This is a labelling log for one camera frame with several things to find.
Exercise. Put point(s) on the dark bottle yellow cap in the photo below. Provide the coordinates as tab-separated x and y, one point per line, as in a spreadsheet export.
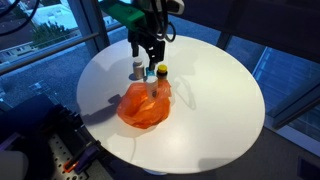
162	74

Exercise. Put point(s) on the tall white plastic bottle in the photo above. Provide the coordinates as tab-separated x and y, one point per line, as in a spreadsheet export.
152	86

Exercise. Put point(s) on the white table pedestal base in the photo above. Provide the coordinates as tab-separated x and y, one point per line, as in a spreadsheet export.
155	171

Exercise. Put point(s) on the grey metal handrail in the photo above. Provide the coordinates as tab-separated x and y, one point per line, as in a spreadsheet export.
43	51

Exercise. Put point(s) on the purple bar clamp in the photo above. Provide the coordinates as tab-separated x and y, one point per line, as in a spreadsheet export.
86	156

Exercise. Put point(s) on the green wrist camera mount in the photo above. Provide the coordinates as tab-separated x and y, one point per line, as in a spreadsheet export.
125	13

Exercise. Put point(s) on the grey perforated mounting board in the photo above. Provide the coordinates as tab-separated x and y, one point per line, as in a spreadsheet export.
61	156

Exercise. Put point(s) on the white rounded object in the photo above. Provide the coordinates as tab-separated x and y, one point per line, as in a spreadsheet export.
11	165

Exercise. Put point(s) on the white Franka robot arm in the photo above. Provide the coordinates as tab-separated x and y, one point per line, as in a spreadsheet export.
160	5

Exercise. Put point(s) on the white bottle beige label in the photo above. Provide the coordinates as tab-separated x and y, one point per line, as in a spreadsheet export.
138	68

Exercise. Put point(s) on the orange plastic bag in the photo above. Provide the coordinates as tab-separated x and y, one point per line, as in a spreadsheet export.
143	106

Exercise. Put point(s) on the small teal box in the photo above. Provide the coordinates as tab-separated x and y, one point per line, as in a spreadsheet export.
150	73

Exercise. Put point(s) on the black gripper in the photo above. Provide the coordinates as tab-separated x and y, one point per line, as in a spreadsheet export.
146	36

